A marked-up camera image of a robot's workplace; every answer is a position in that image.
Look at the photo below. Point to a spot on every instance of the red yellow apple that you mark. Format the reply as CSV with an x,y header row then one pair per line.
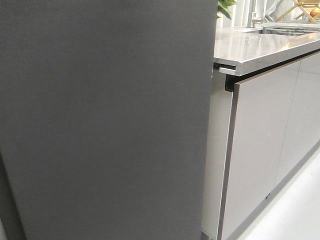
x,y
314,12

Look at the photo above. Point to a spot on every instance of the steel sink faucet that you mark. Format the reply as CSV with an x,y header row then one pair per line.
x,y
252,15

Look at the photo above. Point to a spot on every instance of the dark grey fridge door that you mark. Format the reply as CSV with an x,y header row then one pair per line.
x,y
104,111

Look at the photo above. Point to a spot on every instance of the stainless steel sink basin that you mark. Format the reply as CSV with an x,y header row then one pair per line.
x,y
282,30

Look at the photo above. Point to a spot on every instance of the grey kitchen counter cabinet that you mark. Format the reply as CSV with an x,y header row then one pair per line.
x,y
264,122

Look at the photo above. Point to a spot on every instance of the green plant leaves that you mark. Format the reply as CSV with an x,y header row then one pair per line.
x,y
223,8

